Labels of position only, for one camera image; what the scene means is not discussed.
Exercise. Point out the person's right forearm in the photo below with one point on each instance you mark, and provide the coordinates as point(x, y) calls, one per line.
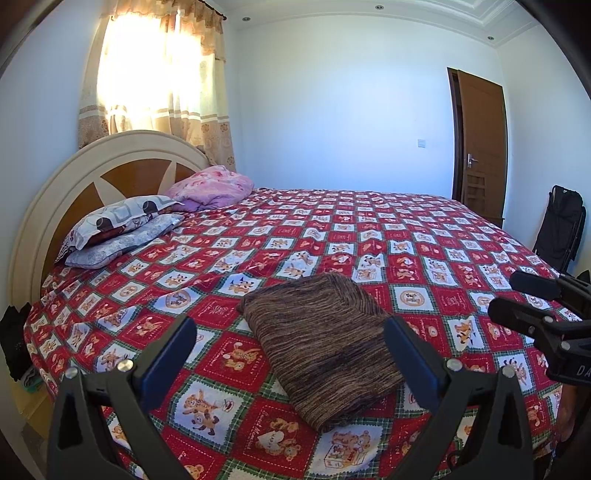
point(569, 410)

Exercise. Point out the red checked printed bedspread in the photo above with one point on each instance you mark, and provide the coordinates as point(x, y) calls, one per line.
point(323, 230)

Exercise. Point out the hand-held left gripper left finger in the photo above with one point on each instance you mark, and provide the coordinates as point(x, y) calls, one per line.
point(168, 360)

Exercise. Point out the wooden chair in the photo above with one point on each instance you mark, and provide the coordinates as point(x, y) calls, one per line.
point(478, 189)

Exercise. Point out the black folding chair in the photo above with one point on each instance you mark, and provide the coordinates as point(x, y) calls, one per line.
point(561, 221)

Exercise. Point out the cream and wood headboard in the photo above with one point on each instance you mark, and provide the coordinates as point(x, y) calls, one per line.
point(51, 194)

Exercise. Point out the brown knitted sweater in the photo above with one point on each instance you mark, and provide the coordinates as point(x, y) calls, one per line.
point(318, 341)

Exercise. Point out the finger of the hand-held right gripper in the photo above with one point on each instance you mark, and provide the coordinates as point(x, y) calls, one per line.
point(535, 284)
point(517, 316)

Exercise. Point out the grey patterned pillow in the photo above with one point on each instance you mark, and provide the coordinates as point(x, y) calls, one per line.
point(120, 214)

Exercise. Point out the pale grey pillow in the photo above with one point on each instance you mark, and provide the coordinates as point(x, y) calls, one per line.
point(120, 242)

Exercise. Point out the dark cloth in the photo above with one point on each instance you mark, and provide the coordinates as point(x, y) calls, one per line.
point(14, 341)

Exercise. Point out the beige patterned curtain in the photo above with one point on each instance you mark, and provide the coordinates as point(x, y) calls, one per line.
point(203, 92)

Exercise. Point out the pink pillow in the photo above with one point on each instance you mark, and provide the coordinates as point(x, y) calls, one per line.
point(212, 187)

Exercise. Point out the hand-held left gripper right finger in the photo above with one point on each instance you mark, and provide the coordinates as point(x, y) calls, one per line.
point(411, 357)

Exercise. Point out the brown wooden door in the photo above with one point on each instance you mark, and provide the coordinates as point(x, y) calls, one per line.
point(482, 120)

